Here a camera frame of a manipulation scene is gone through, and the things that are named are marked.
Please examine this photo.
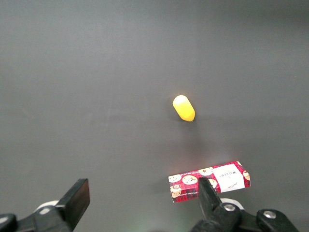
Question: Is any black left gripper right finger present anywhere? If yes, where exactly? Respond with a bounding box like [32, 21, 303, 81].
[190, 177, 300, 232]

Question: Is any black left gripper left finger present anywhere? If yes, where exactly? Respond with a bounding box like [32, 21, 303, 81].
[16, 178, 91, 232]

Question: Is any red tartan cookie box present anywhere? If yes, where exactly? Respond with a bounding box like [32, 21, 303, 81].
[168, 160, 251, 203]

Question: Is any yellow lemon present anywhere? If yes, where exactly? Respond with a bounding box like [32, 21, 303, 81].
[172, 95, 196, 122]

